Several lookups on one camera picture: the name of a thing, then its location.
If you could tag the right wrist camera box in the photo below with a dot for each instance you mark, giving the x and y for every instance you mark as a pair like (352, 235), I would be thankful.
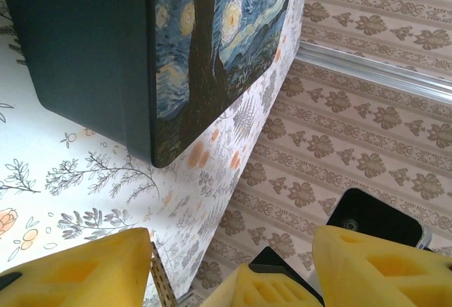
(374, 211)

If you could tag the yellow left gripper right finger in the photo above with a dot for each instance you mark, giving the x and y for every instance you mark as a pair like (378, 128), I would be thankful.
(381, 278)

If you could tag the aluminium frame corner post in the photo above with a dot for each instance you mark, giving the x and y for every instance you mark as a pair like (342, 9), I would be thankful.
(370, 67)

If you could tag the dark box with painting print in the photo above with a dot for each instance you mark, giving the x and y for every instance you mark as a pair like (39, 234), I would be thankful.
(88, 56)

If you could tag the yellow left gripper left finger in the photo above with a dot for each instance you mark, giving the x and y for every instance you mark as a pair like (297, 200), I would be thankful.
(88, 275)

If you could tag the perforated beige strip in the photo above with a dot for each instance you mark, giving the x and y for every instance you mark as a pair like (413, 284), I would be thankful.
(161, 278)

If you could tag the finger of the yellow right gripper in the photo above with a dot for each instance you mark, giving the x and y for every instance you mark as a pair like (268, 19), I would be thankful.
(261, 291)

